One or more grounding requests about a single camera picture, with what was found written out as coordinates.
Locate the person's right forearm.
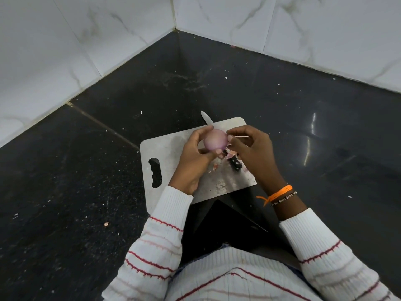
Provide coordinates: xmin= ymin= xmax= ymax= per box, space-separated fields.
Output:
xmin=270 ymin=189 xmax=398 ymax=301

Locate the black handled kitchen knife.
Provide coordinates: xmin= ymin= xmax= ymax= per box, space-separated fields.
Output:
xmin=200 ymin=110 xmax=243 ymax=171

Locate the white red striped sweater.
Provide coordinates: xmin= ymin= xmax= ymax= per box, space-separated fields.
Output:
xmin=164 ymin=246 xmax=323 ymax=301

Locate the person's left hand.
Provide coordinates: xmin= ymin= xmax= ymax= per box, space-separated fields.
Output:
xmin=168 ymin=125 xmax=223 ymax=196

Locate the beaded bracelet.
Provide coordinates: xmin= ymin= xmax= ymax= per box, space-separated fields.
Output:
xmin=270 ymin=191 xmax=298 ymax=207

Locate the purple onion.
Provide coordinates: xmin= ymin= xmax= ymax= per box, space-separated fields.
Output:
xmin=204 ymin=129 xmax=228 ymax=153

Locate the person's left forearm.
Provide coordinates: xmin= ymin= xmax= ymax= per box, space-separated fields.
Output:
xmin=102 ymin=186 xmax=194 ymax=301

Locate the steel cutting board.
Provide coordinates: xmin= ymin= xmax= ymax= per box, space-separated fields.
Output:
xmin=140 ymin=117 xmax=258 ymax=215

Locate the orange thread wristband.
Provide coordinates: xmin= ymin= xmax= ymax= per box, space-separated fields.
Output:
xmin=256 ymin=184 xmax=293 ymax=207

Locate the person's right hand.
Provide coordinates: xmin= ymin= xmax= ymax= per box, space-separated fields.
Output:
xmin=226 ymin=125 xmax=287 ymax=195

